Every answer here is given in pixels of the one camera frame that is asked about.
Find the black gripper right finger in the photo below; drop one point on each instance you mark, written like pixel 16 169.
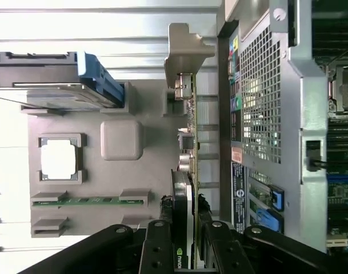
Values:
pixel 219 251

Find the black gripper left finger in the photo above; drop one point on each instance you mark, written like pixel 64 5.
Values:
pixel 158 248

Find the blue slot retention latch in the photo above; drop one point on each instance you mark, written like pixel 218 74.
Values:
pixel 277 198
pixel 269 219

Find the grey parts rack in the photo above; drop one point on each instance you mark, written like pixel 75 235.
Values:
pixel 151 171

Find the green RAM stick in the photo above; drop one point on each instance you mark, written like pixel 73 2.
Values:
pixel 91 200

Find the silver CPU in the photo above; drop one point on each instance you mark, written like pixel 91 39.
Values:
pixel 59 160

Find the green motherboard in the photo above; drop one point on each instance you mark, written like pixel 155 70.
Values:
pixel 342 199

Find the blue expansion slot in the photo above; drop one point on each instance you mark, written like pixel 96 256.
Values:
pixel 339 179

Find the hard disk in blue caddy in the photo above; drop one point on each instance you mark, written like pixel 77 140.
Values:
pixel 99 80

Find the open black PC case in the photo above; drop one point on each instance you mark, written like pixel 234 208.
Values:
pixel 293 85

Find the CPU socket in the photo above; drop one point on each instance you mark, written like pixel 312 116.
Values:
pixel 346 88

